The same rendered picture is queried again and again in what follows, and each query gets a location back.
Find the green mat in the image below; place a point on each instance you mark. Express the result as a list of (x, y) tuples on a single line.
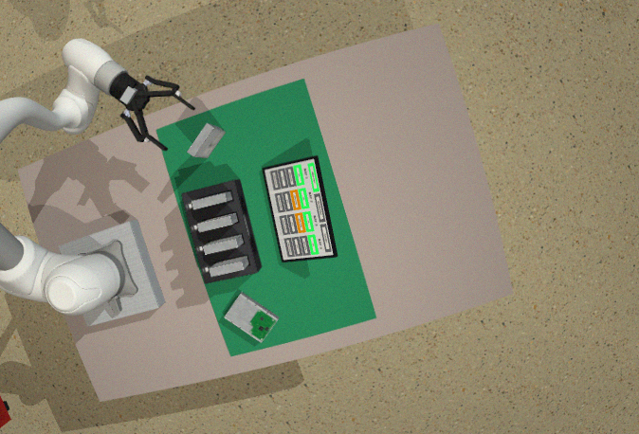
[(275, 126)]

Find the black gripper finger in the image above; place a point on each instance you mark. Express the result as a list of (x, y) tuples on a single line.
[(143, 134), (170, 93)]

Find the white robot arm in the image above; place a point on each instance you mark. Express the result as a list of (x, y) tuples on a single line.
[(80, 283)]

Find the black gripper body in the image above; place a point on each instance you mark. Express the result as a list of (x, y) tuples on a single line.
[(119, 84)]

